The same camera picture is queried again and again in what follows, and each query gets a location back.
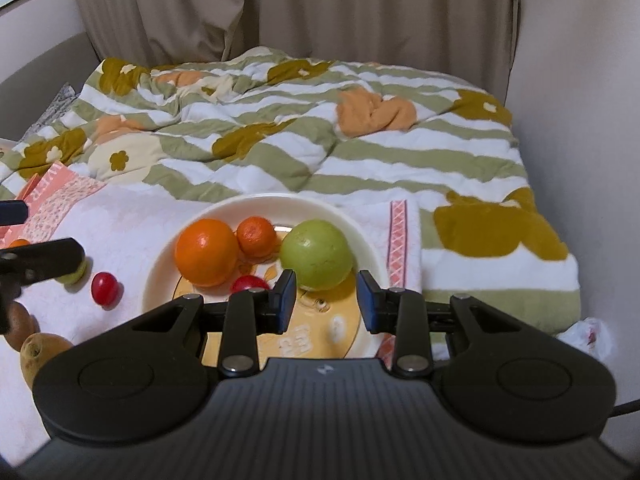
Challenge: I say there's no yellow red apple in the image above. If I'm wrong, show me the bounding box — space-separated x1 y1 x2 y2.
20 333 73 389

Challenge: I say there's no beige curtain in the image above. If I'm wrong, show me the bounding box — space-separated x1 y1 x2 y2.
77 0 520 98

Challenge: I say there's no green apple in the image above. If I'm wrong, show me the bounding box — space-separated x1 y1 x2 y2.
279 219 355 292
55 258 88 286

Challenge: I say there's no small mandarin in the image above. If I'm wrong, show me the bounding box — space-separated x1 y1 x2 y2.
235 216 278 260

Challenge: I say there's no green striped floral blanket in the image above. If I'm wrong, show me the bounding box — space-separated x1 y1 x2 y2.
1 47 580 333

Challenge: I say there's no cherry tomato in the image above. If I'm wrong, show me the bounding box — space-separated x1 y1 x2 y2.
91 272 119 307
230 274 270 294

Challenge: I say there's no pink floral tablecloth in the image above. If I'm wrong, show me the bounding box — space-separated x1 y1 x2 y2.
1 162 421 466

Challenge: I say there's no grey patterned pillow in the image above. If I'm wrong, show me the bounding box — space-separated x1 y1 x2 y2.
23 82 77 139

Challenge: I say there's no white plastic bag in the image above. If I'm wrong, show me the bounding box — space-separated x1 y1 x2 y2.
555 318 614 362

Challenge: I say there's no grey sofa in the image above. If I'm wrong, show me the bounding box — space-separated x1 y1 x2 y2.
1 32 100 141

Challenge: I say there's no large orange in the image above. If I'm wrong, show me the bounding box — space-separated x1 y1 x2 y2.
8 238 30 248
174 218 240 288

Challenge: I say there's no brown kiwi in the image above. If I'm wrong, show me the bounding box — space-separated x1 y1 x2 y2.
4 301 37 351

